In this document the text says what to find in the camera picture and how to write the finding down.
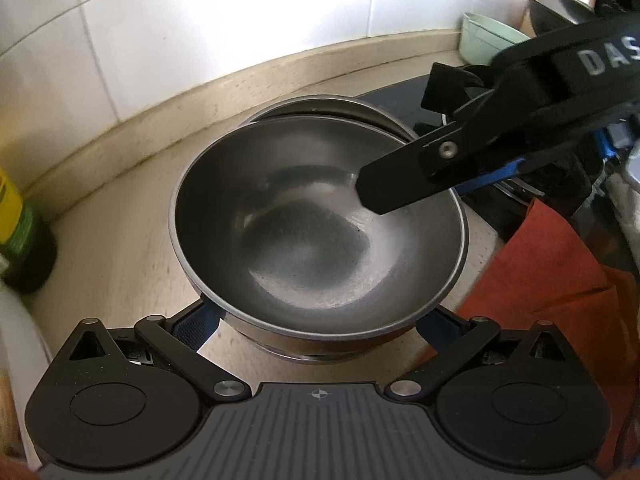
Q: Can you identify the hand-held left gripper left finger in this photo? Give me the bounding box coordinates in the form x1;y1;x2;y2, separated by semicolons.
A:
47;297;253;403

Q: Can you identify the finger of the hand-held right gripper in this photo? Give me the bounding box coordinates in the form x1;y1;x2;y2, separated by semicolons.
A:
357;89;542;216
422;62;497;114

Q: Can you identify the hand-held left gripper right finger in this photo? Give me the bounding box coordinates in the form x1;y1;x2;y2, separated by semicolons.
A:
385;305;596;403

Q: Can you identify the stainless steel bowl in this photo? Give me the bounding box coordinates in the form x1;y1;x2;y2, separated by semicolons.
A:
227;96;468;363
169;112;470;336

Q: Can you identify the black glass stove top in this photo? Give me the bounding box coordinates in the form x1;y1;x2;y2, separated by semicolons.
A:
357;72;596;233

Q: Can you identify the pale green bowl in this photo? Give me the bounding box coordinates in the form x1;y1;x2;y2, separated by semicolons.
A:
459;12;532;67

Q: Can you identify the black wok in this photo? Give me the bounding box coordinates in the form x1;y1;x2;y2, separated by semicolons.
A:
527;0;599;37

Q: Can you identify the orange red cloth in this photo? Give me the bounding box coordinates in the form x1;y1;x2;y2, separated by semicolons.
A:
457;197;640;343

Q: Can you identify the white two-tier turntable rack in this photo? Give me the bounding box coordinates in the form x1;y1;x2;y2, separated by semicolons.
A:
0;280;57;461

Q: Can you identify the yellow green label bottle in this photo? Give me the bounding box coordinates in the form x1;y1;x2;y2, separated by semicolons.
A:
0;167;59;295

